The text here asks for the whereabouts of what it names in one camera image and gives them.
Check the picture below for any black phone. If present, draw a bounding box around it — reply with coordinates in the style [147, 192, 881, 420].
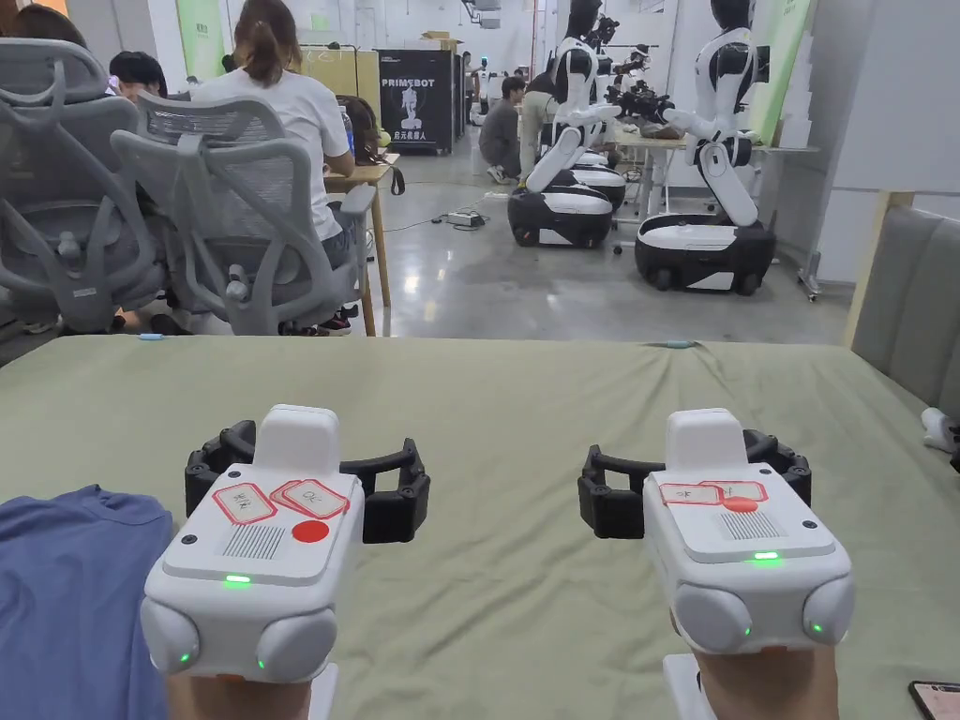
[907, 678, 960, 720]

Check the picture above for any wooden table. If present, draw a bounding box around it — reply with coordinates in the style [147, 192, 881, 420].
[322, 152, 397, 338]

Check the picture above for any blue shirt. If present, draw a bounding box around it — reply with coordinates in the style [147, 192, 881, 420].
[0, 483, 176, 720]

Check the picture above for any person's right hand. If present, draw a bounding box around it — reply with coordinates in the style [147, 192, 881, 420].
[699, 644, 838, 720]

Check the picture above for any black cabinet with robot print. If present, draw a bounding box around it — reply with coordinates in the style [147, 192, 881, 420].
[374, 46, 458, 158]

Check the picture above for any spare white hand-held gripper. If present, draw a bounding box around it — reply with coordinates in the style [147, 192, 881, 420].
[920, 406, 960, 475]

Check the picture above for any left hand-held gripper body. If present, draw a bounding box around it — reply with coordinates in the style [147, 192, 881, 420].
[141, 404, 367, 720]

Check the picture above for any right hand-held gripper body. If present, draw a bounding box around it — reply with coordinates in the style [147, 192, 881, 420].
[642, 408, 856, 720]

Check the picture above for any grey mesh office chair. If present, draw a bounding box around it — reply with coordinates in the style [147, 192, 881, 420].
[110, 89, 378, 337]
[0, 37, 168, 336]

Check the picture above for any bed with pale green sheet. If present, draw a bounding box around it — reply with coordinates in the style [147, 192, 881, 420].
[0, 334, 960, 720]

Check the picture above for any grey padded headboard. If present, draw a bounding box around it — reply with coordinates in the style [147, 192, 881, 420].
[843, 190, 960, 413]

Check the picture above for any person's left hand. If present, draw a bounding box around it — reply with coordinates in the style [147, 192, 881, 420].
[164, 672, 313, 720]

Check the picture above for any white and black humanoid robot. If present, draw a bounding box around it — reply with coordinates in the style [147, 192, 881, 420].
[634, 0, 778, 293]
[506, 0, 630, 250]

